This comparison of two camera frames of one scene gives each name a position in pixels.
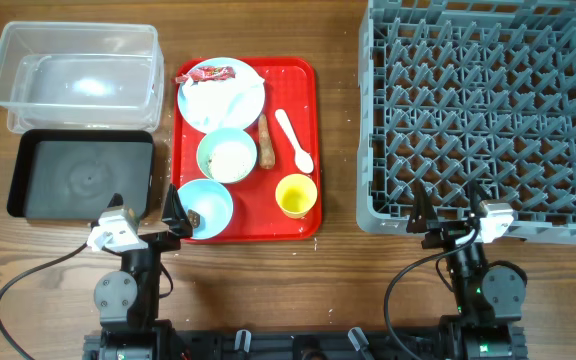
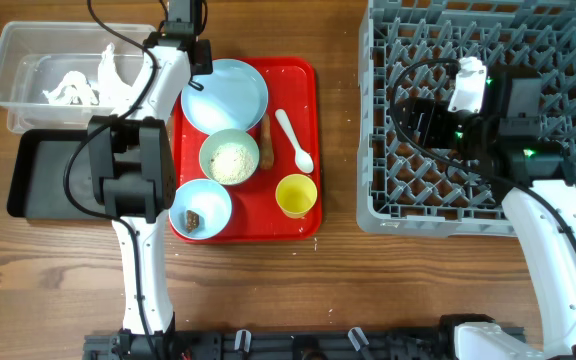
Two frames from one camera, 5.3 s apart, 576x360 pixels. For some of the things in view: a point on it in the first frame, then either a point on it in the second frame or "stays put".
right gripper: x=429 y=218 -> x=434 y=112
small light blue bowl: x=212 y=203 stays put
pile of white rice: x=230 y=161 stays put
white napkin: x=223 y=103 -> x=113 y=90
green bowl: x=226 y=156 stays put
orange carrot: x=266 y=152 stays put
